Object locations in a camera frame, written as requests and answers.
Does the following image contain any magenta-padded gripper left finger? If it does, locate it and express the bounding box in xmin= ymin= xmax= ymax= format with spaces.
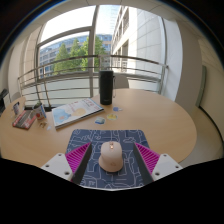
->
xmin=40 ymin=142 xmax=93 ymax=185

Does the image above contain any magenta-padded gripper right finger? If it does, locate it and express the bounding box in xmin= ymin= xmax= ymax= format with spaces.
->
xmin=133 ymin=142 xmax=184 ymax=186

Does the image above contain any beige computer mouse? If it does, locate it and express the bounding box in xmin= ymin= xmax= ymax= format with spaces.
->
xmin=98 ymin=140 xmax=125 ymax=173

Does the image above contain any blue patterned mouse pad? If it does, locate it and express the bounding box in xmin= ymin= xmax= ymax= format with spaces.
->
xmin=65 ymin=128 xmax=151 ymax=190

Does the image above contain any light blue cover magazine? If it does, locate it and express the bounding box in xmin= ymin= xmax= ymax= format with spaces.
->
xmin=51 ymin=97 xmax=105 ymax=130

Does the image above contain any red cover magazine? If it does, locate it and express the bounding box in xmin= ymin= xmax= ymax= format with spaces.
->
xmin=11 ymin=109 xmax=38 ymax=130

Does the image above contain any blue square sticker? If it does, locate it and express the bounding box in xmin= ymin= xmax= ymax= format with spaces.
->
xmin=94 ymin=116 xmax=106 ymax=125

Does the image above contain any small printed cup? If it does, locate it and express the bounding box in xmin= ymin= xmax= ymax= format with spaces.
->
xmin=12 ymin=101 xmax=21 ymax=116

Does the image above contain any black and white printer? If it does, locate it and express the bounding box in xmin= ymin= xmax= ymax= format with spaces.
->
xmin=0 ymin=88 xmax=9 ymax=116

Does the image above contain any dark door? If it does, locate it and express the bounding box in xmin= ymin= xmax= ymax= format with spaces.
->
xmin=195 ymin=64 xmax=207 ymax=108

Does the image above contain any black drink bottle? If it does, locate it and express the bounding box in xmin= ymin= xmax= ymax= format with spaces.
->
xmin=98 ymin=69 xmax=117 ymax=106

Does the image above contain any white chair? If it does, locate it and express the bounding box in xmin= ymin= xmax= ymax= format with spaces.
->
xmin=113 ymin=73 xmax=129 ymax=89

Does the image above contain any metal balcony railing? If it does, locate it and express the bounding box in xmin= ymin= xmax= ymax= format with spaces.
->
xmin=17 ymin=54 xmax=169 ymax=108

